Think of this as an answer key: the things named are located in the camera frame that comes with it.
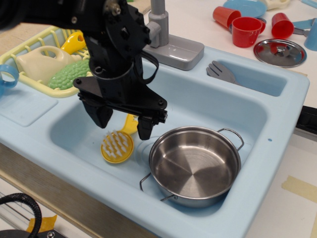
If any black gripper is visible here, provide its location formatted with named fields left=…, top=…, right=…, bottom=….
left=73, top=59, right=167, bottom=140

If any yellow dish brush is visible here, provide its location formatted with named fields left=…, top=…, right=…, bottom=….
left=101, top=114, right=138, bottom=164

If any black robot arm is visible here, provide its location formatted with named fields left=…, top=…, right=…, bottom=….
left=0, top=0, right=167, bottom=140

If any stainless steel pot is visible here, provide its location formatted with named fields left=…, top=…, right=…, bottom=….
left=147, top=126, right=245, bottom=208

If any steel pot lid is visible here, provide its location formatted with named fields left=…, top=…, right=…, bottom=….
left=253, top=39, right=307, bottom=68

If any green bumpy toy vegetable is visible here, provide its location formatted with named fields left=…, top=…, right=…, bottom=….
left=48, top=59, right=90, bottom=90

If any grey toy faucet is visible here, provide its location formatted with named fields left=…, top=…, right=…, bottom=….
left=144, top=0, right=205, bottom=70

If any cream toy jug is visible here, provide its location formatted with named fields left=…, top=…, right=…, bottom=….
left=16, top=46, right=82, bottom=85

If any grey plastic fork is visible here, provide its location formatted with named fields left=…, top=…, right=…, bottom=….
left=206, top=60, right=241, bottom=86

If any yellow tape piece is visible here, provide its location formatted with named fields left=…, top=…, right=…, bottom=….
left=26, top=215, right=57, bottom=233

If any red cup lying left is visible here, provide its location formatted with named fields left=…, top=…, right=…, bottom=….
left=212, top=6, right=242, bottom=29

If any red cup front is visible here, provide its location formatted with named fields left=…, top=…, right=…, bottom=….
left=231, top=16, right=266, bottom=48

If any blue plastic plate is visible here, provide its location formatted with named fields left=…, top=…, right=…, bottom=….
left=222, top=0, right=267, bottom=18

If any red cup right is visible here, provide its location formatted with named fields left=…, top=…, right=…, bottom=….
left=271, top=12, right=294, bottom=39

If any cream toy top right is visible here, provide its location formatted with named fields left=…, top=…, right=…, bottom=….
left=262, top=0, right=290, bottom=10

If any blue cup right edge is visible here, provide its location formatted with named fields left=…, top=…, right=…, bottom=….
left=304, top=19, right=317, bottom=51

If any blue plastic utensil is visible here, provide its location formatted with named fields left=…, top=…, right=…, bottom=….
left=293, top=18, right=316, bottom=30

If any yellow utensil handle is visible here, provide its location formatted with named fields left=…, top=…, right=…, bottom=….
left=61, top=31, right=86, bottom=55

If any blue cup handle left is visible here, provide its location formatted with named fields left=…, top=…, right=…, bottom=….
left=0, top=64, right=19, bottom=97

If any black braided cable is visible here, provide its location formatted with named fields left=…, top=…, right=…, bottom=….
left=0, top=192, right=42, bottom=238

